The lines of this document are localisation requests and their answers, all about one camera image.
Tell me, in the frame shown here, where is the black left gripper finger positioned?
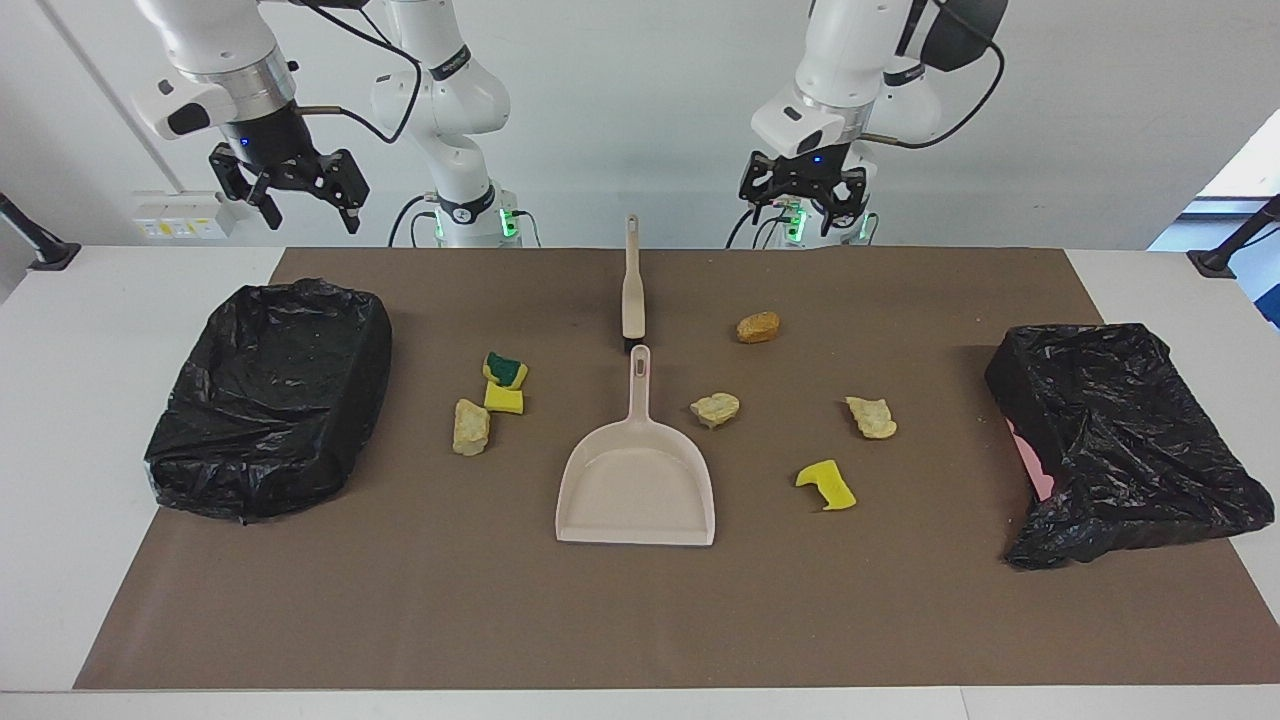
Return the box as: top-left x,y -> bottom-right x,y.
739,153 -> 779,208
826,168 -> 870,237

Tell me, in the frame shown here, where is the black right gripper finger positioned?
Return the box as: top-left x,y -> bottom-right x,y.
208,144 -> 284,232
314,149 -> 370,235

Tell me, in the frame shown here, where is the beige hand brush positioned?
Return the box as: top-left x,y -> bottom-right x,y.
621,215 -> 648,354

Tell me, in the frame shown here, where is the toy croissant piece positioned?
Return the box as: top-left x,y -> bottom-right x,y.
846,396 -> 898,440
690,392 -> 742,429

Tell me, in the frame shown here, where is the pale bread chunk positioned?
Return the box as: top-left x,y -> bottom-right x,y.
452,398 -> 492,457

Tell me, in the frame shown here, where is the notched yellow sponge piece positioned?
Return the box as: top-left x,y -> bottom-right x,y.
795,459 -> 858,512

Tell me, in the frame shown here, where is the beige plastic dustpan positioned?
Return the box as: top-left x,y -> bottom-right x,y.
555,344 -> 717,547

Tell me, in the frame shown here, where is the bin fully wrapped black bag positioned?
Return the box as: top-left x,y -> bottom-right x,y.
144,278 -> 393,523

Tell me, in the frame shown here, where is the pink bin with black bag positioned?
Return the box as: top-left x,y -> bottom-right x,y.
984,322 -> 1276,571

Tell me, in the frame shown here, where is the brown table mat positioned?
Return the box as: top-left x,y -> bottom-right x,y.
73,247 -> 1280,691

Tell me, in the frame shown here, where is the black base cable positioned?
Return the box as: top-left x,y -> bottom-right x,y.
727,195 -> 791,249
388,195 -> 441,248

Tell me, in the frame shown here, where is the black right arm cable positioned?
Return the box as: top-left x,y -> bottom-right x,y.
290,0 -> 421,146

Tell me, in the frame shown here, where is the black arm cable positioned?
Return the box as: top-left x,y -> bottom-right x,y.
860,0 -> 1006,151
290,0 -> 421,146

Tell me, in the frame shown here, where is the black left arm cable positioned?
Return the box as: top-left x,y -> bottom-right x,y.
860,0 -> 1006,151

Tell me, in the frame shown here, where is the white wall socket strip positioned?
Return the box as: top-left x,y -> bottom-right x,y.
130,190 -> 238,241

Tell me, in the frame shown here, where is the white wall conduit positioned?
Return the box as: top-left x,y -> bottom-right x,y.
40,0 -> 186,193

